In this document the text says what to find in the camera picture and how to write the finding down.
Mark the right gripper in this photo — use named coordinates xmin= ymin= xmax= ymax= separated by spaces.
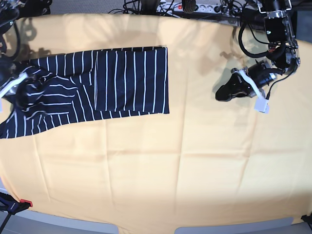
xmin=4 ymin=77 xmax=37 ymax=110

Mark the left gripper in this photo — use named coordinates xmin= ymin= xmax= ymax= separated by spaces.
xmin=215 ymin=60 xmax=278 ymax=101

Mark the yellow table cloth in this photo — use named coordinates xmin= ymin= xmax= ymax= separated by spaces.
xmin=0 ymin=14 xmax=312 ymax=234

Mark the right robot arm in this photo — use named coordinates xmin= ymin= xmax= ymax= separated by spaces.
xmin=0 ymin=0 xmax=36 ymax=109

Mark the blue black bar clamp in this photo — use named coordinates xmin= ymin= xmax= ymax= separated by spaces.
xmin=0 ymin=193 xmax=33 ymax=233

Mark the white power strip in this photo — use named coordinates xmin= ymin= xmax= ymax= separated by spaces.
xmin=156 ymin=1 xmax=228 ymax=14

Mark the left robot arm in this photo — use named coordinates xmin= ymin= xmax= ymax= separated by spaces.
xmin=215 ymin=0 xmax=300 ymax=102

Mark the navy white striped T-shirt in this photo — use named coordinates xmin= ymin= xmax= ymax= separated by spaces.
xmin=0 ymin=47 xmax=170 ymax=138

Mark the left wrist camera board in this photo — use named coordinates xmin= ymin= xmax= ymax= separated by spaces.
xmin=254 ymin=97 xmax=269 ymax=114

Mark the black clamp right corner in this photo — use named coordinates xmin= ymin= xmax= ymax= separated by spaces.
xmin=301 ymin=215 xmax=312 ymax=225

